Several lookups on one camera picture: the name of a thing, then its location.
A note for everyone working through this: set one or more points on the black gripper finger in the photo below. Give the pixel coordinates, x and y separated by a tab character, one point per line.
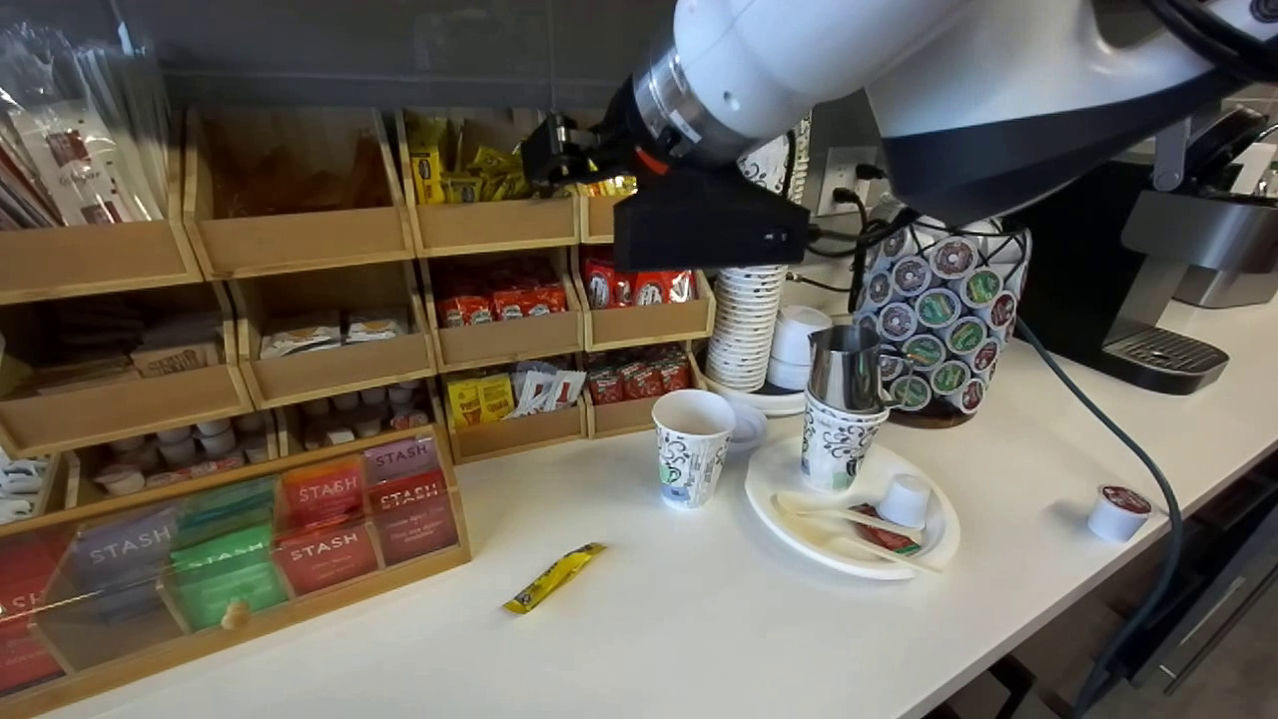
559	165
547	129

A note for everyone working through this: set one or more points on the small white saucer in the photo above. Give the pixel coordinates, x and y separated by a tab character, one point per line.
771	402

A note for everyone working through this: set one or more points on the patterned coffee pod holder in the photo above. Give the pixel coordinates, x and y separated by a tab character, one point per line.
941	311

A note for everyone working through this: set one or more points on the grey tea packets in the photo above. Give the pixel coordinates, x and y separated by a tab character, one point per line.
120	546

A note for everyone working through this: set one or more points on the wooden tray organizer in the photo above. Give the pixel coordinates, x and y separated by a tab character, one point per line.
304	245

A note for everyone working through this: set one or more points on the clear plastic stirrer bag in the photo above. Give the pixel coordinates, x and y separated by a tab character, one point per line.
67	143

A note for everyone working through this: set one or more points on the brown pods pile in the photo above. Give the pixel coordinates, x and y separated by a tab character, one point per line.
361	418

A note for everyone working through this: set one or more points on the coffee pod red top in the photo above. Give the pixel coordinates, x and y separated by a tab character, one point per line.
1121	511

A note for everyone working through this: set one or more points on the black coffee machine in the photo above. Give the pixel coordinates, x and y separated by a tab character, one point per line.
1064	291

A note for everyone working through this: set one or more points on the green tea packets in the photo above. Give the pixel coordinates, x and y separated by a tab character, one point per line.
226	566

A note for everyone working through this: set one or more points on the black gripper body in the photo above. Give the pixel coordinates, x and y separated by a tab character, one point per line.
620	143

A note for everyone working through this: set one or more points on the brown cardboard box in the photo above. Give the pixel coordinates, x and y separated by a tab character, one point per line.
177	350

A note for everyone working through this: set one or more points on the yellow sachet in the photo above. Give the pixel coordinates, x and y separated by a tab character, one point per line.
558	578

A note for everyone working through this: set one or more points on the white wall outlet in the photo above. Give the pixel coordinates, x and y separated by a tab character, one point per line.
839	201

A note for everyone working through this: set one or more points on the small red packets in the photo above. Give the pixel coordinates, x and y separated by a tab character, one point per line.
640	378

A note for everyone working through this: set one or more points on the large red snack packets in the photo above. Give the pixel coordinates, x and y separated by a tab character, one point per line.
640	282

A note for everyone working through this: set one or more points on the brown sugar packets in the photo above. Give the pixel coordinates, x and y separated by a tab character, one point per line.
292	165

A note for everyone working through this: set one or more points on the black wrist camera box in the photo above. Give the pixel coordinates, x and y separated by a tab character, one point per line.
703	219

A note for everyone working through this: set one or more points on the creamer cups pile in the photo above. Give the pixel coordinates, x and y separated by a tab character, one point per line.
173	448

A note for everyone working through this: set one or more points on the yellow tea packets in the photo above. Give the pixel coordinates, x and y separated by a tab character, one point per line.
482	395

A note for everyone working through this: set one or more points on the wooden tea box clear lid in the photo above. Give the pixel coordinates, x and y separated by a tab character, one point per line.
242	641

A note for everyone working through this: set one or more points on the white red packets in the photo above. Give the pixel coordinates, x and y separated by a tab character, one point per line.
543	386

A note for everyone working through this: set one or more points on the red sachet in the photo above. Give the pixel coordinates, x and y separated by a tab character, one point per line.
884	536

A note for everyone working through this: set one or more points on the stack of printed paper cups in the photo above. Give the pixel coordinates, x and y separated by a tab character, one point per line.
746	323

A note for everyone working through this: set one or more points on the white stirrers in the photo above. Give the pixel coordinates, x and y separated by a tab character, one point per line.
811	511

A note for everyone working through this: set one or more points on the white creamer cup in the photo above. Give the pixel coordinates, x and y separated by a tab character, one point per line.
904	500

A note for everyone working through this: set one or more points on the stack of white lids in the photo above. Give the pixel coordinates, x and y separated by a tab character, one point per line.
796	345

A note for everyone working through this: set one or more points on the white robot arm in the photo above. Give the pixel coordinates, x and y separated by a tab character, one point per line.
824	54

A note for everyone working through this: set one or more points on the dark red tea packets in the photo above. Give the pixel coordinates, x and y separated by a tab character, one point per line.
24	601

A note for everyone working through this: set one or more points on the printed paper cup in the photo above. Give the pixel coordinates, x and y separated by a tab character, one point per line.
692	452
839	446

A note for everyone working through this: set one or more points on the maroon tea packets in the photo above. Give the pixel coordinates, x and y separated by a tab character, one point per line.
411	511

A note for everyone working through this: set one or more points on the metal milk pitcher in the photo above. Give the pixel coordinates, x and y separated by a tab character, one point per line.
844	364

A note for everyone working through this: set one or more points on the orange tea packets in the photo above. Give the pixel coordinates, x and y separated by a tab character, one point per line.
320	490

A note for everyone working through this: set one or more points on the pile of yellow sachets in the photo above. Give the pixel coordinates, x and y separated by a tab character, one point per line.
474	165

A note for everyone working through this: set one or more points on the dark cabinet drawer front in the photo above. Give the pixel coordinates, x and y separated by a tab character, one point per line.
1221	601

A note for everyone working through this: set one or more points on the white sachets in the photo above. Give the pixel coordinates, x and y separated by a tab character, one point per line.
320	333

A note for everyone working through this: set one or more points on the white plate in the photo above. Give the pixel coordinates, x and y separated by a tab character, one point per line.
811	539

